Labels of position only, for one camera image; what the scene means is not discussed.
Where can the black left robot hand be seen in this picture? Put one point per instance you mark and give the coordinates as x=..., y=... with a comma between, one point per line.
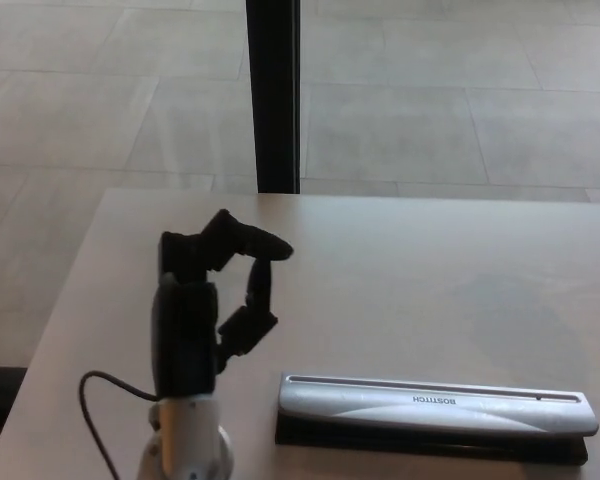
x=185, y=330

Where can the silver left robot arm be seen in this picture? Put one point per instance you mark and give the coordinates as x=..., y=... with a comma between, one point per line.
x=185, y=440

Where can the black vertical post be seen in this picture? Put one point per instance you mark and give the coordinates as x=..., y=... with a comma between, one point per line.
x=275, y=100

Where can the silver Bostitch three-hole punch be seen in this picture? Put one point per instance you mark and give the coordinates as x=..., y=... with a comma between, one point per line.
x=380, y=407

